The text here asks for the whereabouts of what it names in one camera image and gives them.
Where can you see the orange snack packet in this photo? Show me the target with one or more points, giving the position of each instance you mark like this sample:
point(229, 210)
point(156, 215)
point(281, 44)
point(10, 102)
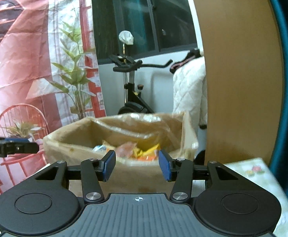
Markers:
point(149, 155)

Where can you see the white plastic bag on bike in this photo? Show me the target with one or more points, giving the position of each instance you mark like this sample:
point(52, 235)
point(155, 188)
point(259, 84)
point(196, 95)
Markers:
point(126, 37)

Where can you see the dark window frame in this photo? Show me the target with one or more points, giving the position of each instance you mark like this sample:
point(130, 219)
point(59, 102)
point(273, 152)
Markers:
point(158, 27)

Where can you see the taped brown cardboard box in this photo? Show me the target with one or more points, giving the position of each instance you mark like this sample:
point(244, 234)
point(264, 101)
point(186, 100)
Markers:
point(75, 143)

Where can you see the yellow snack packet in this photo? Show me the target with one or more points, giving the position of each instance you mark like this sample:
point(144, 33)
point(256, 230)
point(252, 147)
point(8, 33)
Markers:
point(108, 146)

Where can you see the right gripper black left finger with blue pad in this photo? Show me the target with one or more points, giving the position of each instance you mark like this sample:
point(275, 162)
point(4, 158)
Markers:
point(54, 180)

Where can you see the red printed backdrop cloth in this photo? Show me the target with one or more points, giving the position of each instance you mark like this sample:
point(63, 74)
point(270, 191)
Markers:
point(49, 76)

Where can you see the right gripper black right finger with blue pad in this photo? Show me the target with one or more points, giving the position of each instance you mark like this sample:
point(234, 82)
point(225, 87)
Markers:
point(182, 172)

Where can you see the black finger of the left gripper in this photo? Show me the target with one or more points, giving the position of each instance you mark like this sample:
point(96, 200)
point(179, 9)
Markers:
point(14, 146)

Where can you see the wooden headboard panel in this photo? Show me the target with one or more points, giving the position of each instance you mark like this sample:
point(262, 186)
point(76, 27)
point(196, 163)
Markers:
point(242, 51)

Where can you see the white quilted blanket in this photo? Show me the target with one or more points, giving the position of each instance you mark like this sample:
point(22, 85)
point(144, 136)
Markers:
point(190, 91)

